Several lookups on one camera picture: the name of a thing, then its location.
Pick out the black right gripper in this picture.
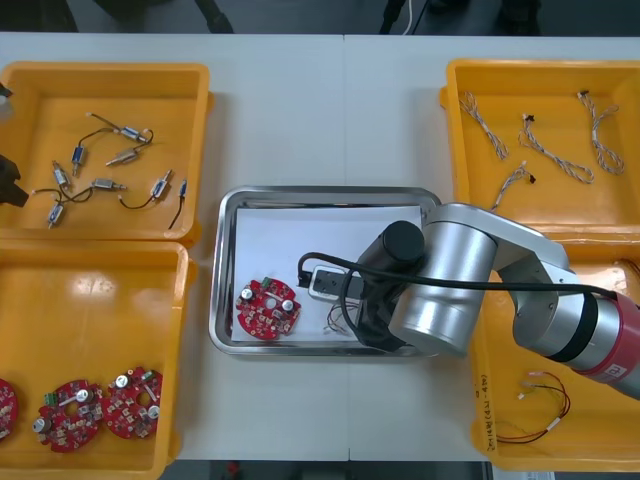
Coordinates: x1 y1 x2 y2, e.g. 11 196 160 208
355 282 402 352

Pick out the thin wire harness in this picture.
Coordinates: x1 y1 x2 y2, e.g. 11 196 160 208
322 302 364 337

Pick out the yellow-orange plastic bin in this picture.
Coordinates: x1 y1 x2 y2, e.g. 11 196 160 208
0 60 211 246
0 238 199 476
439 58 640 239
469 234 640 471

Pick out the round red circuit board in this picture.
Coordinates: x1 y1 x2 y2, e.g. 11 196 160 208
234 277 304 341
101 367 165 440
0 377 20 441
32 379 104 454

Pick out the white sheet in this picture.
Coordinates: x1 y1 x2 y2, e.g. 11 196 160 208
232 203 424 346

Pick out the pile of metal solenoids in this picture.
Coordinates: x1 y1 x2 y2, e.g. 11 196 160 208
30 112 189 232

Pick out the steel tray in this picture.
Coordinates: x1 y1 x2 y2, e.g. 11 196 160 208
208 185 444 359

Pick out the blue-white twisted wire harness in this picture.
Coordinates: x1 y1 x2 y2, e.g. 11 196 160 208
517 113 596 185
577 89 626 175
489 162 537 211
458 91 510 161

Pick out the red green-yellow wire harness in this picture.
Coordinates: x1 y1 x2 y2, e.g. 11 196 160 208
497 369 574 446

